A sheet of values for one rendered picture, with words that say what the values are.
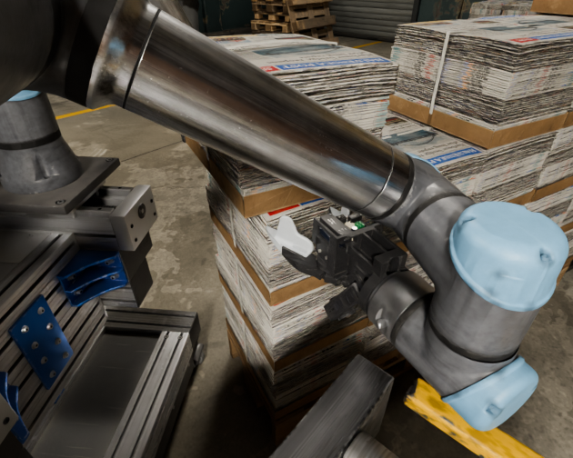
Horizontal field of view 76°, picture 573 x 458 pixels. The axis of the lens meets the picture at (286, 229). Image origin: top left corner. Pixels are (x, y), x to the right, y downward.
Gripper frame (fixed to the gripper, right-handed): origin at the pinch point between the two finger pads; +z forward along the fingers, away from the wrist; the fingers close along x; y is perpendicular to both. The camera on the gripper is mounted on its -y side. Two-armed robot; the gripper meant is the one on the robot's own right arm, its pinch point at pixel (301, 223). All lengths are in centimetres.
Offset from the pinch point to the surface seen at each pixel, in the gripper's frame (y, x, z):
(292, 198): -0.1, -2.6, 7.5
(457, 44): 18, -56, 24
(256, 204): 0.4, 4.1, 7.6
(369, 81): 17.9, -16.5, 7.2
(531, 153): -7, -75, 8
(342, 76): 19.1, -11.2, 7.5
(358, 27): -65, -514, 642
